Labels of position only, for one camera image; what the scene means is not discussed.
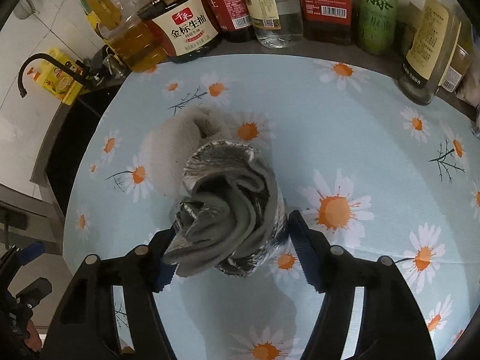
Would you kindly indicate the white towel cloth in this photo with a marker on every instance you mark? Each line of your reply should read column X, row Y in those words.
column 167, row 147

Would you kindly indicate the soy sauce jug red label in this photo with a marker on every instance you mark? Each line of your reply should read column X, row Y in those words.
column 188, row 28

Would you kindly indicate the large cooking oil jug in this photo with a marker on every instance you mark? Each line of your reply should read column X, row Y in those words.
column 133, row 41

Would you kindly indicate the yellow dish soap box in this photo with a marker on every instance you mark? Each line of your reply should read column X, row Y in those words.
column 57, row 83

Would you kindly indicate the silver foil with grey cloth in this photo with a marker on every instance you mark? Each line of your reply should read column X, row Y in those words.
column 233, row 215

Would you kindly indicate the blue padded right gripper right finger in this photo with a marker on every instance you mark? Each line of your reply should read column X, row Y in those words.
column 307, row 256

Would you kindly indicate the black faucet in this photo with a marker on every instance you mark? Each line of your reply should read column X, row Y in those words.
column 53, row 64

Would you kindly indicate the clear vinegar bottle beige label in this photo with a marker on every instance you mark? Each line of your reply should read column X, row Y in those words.
column 277, row 23

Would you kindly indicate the green pepper oil bottle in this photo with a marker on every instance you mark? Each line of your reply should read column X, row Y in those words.
column 376, row 25

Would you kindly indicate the metal strainer on wall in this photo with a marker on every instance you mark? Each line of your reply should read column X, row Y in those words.
column 24, row 9

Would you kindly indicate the small bottle yellow cap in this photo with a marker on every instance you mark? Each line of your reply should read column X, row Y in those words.
column 432, row 46

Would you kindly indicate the red label sauce bottle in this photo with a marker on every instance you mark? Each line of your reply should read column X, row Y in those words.
column 233, row 19

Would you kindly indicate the metal soap dispenser pump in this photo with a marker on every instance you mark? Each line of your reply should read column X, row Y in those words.
column 117, row 69

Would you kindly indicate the green yellow label bottle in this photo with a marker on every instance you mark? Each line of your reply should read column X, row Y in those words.
column 102, row 14

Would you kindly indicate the clear bottle red label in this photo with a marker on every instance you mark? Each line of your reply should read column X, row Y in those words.
column 327, row 20

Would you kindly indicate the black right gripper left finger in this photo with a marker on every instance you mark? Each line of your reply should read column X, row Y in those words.
column 163, row 272

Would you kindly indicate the small glass jar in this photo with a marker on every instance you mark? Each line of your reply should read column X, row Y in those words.
column 458, row 65

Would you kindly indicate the person's left hand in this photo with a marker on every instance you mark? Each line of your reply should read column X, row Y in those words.
column 34, row 341

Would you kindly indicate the daisy print blue table mat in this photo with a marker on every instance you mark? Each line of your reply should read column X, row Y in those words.
column 374, row 172

